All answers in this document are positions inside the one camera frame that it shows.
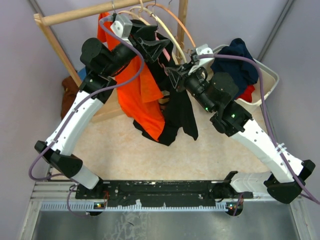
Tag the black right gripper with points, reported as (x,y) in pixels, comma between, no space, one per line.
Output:
(175,74)

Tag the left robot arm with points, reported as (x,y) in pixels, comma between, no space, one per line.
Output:
(93,93)

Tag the white laundry basket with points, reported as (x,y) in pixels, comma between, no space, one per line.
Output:
(260,82)

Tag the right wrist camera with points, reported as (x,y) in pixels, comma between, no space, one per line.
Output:
(201,53)

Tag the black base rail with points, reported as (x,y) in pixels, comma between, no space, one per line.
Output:
(152,193)

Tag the black orange t shirt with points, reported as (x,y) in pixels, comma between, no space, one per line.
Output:
(175,106)

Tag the cream plastic hook hanger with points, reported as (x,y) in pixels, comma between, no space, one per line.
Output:
(136,13)

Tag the navy t shirt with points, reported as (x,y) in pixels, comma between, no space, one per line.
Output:
(243,73)

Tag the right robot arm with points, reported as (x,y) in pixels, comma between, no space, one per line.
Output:
(285,179)

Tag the wooden clothes rack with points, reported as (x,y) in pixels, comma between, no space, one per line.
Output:
(68,23)

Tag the brown cloth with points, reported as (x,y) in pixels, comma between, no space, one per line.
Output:
(70,92)

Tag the beige wooden hanger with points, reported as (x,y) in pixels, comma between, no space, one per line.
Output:
(171,36)

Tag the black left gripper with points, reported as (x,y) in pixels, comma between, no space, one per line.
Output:
(153,48)

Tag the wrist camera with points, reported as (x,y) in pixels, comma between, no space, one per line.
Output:
(201,53)
(122,26)

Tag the red t shirt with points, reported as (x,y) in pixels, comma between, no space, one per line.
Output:
(247,94)

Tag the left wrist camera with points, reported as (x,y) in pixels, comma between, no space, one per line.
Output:
(122,26)

